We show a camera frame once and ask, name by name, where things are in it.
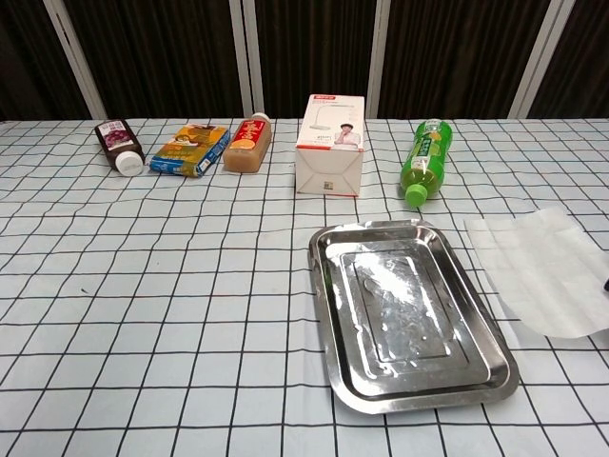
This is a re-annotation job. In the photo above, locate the white parchment paper sheet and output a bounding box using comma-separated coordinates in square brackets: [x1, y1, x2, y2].
[463, 206, 609, 340]

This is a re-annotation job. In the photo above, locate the metal tray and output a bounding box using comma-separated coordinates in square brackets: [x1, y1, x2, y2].
[307, 218, 520, 416]

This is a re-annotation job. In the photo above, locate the green tea bottle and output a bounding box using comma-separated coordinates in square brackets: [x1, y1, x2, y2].
[398, 117, 454, 209]

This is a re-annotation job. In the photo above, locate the white lamp box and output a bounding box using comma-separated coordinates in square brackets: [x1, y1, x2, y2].
[294, 93, 366, 197]

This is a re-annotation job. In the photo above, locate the brown drink bottle red label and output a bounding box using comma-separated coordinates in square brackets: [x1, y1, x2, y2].
[222, 112, 273, 174]

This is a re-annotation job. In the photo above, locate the yellow blue drink carton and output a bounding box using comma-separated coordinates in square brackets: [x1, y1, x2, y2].
[148, 123, 231, 179]

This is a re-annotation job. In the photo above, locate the blue checked tablecloth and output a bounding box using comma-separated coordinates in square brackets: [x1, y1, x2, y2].
[0, 117, 609, 457]

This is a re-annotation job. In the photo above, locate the purple juice bottle white cap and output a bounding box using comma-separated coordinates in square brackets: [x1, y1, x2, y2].
[93, 119, 146, 177]

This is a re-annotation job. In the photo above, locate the dark partition panel white frame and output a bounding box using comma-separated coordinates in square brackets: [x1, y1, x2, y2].
[61, 0, 248, 120]
[375, 0, 572, 120]
[242, 0, 389, 120]
[511, 0, 609, 120]
[0, 0, 108, 123]

